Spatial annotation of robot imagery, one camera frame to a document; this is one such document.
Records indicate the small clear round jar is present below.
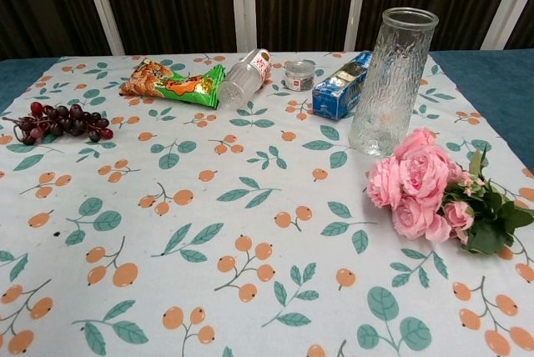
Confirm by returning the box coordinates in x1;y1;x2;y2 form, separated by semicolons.
285;60;316;93

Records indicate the orange green snack bag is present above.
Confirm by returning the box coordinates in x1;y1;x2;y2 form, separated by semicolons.
119;57;227;111

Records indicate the blue felt table cover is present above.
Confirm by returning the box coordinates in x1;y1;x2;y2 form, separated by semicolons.
0;49;534;166

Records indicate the pink rose bouquet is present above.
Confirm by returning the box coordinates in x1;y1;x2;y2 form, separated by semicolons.
365;127;534;257

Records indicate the dark red grape bunch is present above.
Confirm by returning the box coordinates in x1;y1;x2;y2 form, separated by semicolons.
2;102;114;147

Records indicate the clear plastic bottle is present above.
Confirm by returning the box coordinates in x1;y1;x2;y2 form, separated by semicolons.
218;48;275;109

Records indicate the textured clear glass vase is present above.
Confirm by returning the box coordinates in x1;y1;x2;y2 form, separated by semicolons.
348;7;441;159

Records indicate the white partition frame post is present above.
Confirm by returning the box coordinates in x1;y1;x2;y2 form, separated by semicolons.
483;0;534;52
78;0;124;57
340;0;370;54
230;0;257;54

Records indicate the blue cookie box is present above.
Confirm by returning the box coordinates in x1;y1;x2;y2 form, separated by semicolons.
311;50;374;122

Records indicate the floral print tablecloth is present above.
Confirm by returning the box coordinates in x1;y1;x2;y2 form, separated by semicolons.
0;51;534;357

